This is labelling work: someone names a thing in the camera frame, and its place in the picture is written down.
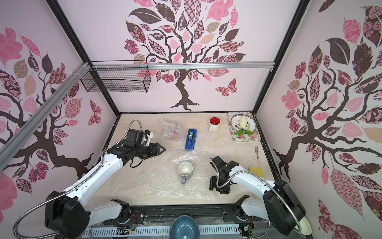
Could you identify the black wire basket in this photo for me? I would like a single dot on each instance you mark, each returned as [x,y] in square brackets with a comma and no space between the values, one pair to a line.
[118,76]

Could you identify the white decorated plate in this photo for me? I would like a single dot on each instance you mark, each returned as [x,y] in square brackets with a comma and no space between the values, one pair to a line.
[235,123]

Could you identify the rear aluminium frame bar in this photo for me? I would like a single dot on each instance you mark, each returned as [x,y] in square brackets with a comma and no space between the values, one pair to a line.
[184,66]

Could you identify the left metal flex conduit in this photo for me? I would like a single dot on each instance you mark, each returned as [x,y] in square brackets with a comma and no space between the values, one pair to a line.
[35,209]

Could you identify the aluminium frame bar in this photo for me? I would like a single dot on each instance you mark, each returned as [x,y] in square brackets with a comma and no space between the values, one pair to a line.
[12,147]
[184,66]

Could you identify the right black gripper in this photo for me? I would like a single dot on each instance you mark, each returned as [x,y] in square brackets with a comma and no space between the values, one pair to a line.
[219,181]

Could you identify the lavender mug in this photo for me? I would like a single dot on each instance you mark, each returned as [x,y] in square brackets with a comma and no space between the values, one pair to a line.
[185,170]

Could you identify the white slotted cable duct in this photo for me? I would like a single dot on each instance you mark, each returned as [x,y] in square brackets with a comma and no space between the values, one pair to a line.
[161,231]

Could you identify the blue tape dispenser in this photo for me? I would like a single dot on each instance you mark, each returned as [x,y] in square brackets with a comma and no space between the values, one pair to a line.
[191,139]

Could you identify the cream ladle grey handle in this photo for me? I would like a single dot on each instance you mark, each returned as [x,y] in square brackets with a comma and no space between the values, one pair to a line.
[304,224]

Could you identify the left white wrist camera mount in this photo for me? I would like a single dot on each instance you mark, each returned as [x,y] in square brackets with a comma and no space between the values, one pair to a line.
[149,136]

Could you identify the blue ceramic bowl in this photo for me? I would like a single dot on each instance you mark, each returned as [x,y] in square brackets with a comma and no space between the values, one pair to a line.
[184,227]

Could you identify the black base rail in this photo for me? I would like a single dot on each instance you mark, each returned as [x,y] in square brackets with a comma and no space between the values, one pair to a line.
[69,218]

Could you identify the yellow sponge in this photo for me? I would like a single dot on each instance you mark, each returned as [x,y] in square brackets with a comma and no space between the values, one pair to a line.
[257,171]

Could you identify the left aluminium frame bar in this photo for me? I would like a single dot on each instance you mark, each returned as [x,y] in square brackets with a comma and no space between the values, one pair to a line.
[12,147]

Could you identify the metal fork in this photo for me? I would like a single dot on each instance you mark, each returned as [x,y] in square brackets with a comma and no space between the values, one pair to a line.
[257,156]

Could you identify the white green toy vegetable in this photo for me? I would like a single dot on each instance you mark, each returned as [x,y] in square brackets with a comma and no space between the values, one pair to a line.
[243,130]

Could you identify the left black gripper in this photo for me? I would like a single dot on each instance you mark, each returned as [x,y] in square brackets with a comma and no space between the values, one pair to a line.
[154,151]

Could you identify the white mug red interior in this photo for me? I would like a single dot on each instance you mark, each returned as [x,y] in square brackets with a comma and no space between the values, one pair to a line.
[214,124]

